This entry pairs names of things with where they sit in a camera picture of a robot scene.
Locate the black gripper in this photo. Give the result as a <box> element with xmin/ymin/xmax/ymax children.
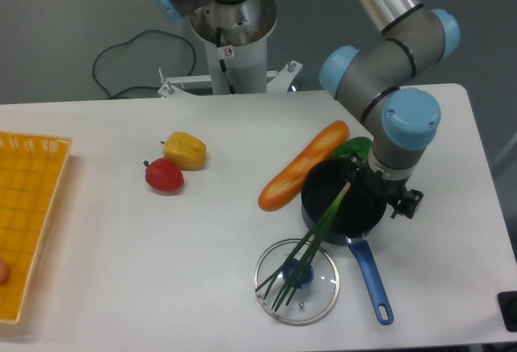
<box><xmin>343</xmin><ymin>157</ymin><xmax>406</xmax><ymax>206</ymax></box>

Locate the green onion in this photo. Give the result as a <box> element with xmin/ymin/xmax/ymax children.
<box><xmin>254</xmin><ymin>182</ymin><xmax>350</xmax><ymax>312</ymax></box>

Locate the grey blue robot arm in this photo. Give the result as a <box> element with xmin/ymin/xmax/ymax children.
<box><xmin>156</xmin><ymin>0</ymin><xmax>460</xmax><ymax>206</ymax></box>

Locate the green bell pepper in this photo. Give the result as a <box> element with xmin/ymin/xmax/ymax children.
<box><xmin>331</xmin><ymin>136</ymin><xmax>372</xmax><ymax>162</ymax></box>

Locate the orange bread loaf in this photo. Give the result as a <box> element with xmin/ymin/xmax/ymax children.
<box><xmin>258</xmin><ymin>120</ymin><xmax>350</xmax><ymax>212</ymax></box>

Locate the glass lid blue knob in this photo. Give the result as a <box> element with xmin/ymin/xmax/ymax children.
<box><xmin>254</xmin><ymin>239</ymin><xmax>340</xmax><ymax>326</ymax></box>

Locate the yellow bell pepper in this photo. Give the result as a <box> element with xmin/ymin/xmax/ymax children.
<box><xmin>163</xmin><ymin>132</ymin><xmax>207</xmax><ymax>170</ymax></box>

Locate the black device at table edge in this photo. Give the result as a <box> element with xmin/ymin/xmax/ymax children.
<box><xmin>497</xmin><ymin>291</ymin><xmax>517</xmax><ymax>333</ymax></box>

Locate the yellow woven basket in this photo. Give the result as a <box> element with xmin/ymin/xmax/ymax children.
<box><xmin>1</xmin><ymin>132</ymin><xmax>73</xmax><ymax>325</ymax></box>

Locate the black pot blue handle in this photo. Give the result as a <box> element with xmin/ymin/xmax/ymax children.
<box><xmin>301</xmin><ymin>158</ymin><xmax>394</xmax><ymax>325</ymax></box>

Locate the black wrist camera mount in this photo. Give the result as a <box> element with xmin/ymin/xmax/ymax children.
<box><xmin>389</xmin><ymin>187</ymin><xmax>424</xmax><ymax>219</ymax></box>

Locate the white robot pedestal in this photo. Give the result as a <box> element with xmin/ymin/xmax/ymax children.
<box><xmin>157</xmin><ymin>0</ymin><xmax>304</xmax><ymax>97</ymax></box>

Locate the black cable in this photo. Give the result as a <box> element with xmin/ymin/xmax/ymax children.
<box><xmin>92</xmin><ymin>29</ymin><xmax>197</xmax><ymax>100</ymax></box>

